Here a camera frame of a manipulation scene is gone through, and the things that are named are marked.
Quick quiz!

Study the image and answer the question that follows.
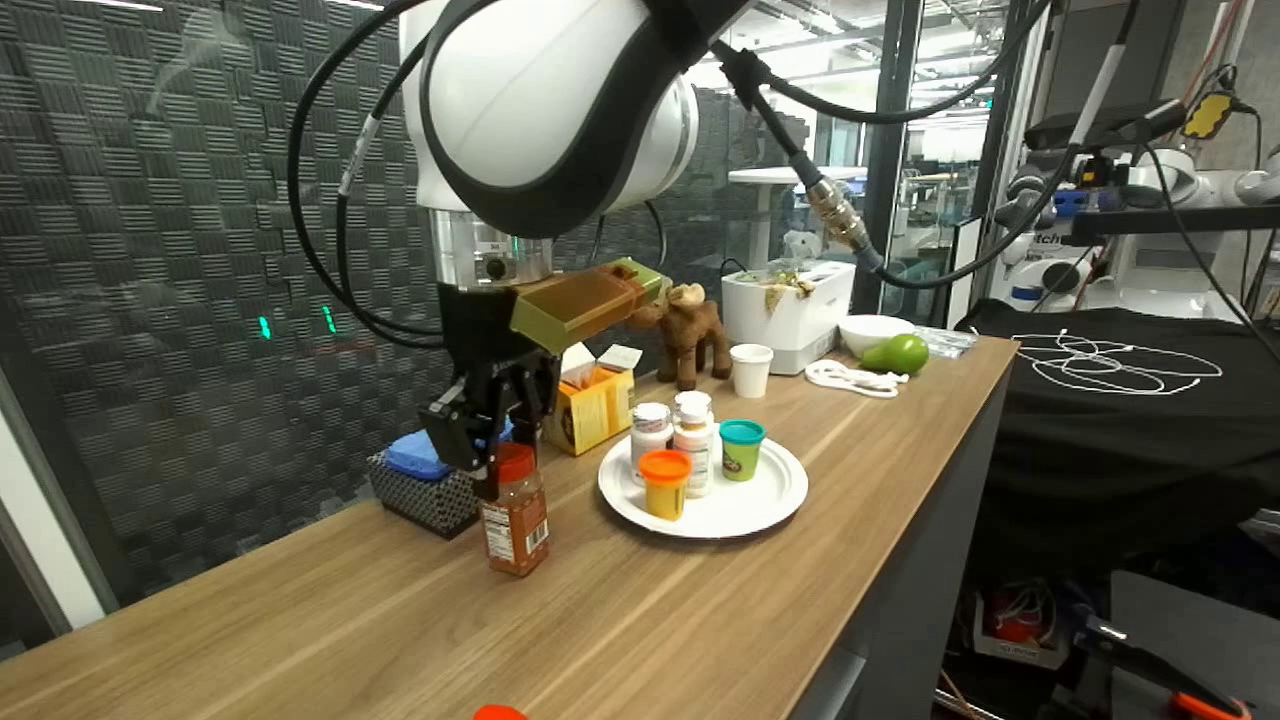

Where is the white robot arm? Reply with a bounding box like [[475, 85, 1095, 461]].
[[395, 0, 749, 498]]

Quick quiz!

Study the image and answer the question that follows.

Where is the brown plush moose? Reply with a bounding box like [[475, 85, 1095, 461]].
[[634, 283, 731, 390]]

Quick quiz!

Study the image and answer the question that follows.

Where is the white pill bottle front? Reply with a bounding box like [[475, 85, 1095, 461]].
[[672, 410, 710, 498]]

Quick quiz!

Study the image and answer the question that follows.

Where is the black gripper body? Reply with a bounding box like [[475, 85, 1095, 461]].
[[440, 283, 554, 437]]

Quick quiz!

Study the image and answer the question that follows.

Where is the white coiled cable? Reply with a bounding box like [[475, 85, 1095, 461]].
[[802, 352, 911, 403]]

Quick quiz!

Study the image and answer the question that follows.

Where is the black cloth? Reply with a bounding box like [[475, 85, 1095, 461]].
[[965, 300, 1280, 568]]

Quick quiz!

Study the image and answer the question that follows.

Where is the white planter appliance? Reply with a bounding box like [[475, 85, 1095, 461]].
[[720, 260, 856, 374]]

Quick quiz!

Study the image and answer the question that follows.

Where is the blue folded cloth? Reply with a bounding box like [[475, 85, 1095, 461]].
[[385, 430, 448, 483]]

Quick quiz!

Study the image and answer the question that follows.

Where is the grey basket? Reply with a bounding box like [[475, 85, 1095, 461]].
[[367, 461, 479, 536]]

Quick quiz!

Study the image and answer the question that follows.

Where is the green lime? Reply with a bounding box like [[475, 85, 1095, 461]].
[[858, 331, 928, 374]]

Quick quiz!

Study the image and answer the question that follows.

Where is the small white pill bottle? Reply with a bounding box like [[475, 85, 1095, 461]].
[[630, 400, 672, 455]]

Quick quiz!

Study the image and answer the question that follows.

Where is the yellow tub orange lid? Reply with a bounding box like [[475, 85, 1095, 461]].
[[634, 448, 692, 518]]

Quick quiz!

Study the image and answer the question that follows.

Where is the spice jar orange lid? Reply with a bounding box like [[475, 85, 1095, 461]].
[[479, 444, 551, 575]]

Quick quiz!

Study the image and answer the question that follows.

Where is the white paper cup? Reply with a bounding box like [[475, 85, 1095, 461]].
[[731, 343, 772, 400]]

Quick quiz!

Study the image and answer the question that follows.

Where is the white cable on black cloth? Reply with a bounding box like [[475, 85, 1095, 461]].
[[1012, 322, 1232, 400]]

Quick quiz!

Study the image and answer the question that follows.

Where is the white paper plate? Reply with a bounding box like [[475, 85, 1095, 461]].
[[597, 439, 806, 541]]

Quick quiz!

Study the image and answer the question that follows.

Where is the yellow open cardboard box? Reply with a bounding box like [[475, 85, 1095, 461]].
[[551, 343, 642, 455]]

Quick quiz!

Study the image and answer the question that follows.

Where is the white pill bottle blue label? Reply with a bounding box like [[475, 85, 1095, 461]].
[[674, 390, 710, 426]]

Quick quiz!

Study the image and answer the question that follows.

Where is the white bowl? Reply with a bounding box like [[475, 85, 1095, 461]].
[[838, 314, 911, 354]]

